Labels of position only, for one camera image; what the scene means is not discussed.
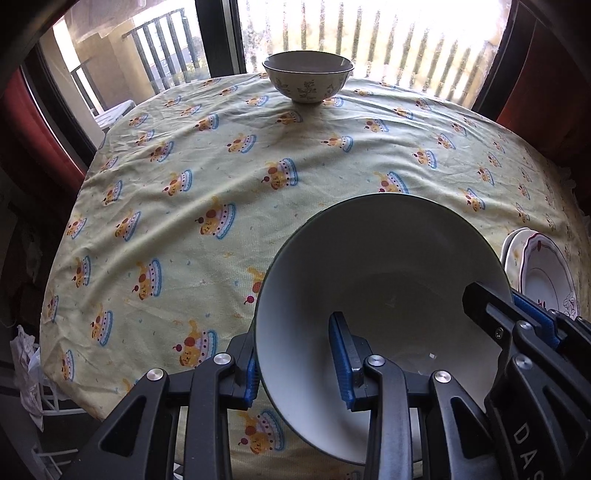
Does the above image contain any white wire rack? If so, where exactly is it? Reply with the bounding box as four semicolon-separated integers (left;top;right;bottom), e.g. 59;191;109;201
31;376;95;480

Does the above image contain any white plastic bag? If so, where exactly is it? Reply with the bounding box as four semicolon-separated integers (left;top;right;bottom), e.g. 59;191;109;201
9;324;43;418

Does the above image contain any yellow printed tablecloth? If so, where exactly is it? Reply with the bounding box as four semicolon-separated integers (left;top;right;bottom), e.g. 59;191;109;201
41;71;583;480

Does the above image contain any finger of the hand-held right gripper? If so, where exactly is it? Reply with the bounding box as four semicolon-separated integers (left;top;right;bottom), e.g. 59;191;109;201
462;281;563;346

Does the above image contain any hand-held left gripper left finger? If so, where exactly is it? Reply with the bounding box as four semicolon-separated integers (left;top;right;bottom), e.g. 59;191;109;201
76;331;260;480

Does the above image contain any white plate with yellow flowers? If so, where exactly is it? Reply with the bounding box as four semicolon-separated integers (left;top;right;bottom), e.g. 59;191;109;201
501;227;532;291

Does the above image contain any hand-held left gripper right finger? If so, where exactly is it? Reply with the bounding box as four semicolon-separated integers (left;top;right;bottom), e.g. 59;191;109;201
328;311;505;480

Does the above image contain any balcony railing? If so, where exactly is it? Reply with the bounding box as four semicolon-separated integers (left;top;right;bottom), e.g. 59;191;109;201
240;0;504;102

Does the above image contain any floral ceramic bowl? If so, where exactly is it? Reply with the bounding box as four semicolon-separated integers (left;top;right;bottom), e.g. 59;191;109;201
262;51;355;104
254;194;514;466

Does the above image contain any dark window frame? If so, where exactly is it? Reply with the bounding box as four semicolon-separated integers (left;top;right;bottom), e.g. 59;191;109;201
21;0;527;167

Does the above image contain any white scalloped plate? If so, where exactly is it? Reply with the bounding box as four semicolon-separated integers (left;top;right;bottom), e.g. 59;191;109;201
519;233;580;321

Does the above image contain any white plastic chair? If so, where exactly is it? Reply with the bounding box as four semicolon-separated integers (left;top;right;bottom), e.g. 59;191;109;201
93;98;138;136

